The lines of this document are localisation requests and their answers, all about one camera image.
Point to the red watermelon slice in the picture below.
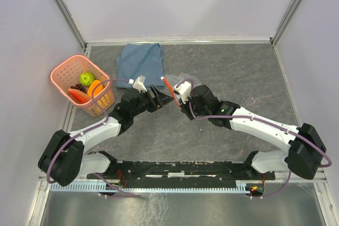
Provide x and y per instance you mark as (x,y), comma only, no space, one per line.
(78,96)

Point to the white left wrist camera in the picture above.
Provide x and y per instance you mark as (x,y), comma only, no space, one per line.
(139,84)

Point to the orange mango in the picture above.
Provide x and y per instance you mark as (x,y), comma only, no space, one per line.
(95,88)

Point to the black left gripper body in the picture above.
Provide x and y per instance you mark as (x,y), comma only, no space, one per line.
(145,103)

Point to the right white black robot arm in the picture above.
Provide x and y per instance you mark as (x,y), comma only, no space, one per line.
(299,148)

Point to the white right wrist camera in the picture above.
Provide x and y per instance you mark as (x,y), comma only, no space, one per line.
(182,91)

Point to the pink plastic perforated basket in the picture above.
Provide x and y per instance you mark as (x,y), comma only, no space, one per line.
(67,74)

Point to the dark red grape bunch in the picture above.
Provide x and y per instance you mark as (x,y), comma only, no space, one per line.
(79,87)

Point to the green custard apple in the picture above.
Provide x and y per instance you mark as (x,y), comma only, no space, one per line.
(86,79)

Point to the clear zip bag red zipper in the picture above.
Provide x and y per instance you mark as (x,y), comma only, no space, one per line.
(171,80)

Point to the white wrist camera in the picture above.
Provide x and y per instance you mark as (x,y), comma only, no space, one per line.
(182,91)
(139,84)

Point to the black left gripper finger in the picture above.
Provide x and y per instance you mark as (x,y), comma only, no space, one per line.
(156,95)
(164,99)

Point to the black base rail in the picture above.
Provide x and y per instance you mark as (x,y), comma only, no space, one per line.
(216,174)

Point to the blue folded cloth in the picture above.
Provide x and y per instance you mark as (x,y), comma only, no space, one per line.
(141,60)

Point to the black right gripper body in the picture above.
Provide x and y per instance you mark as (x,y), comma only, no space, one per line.
(200,112)

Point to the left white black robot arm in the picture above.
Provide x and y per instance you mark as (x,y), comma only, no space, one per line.
(65,158)

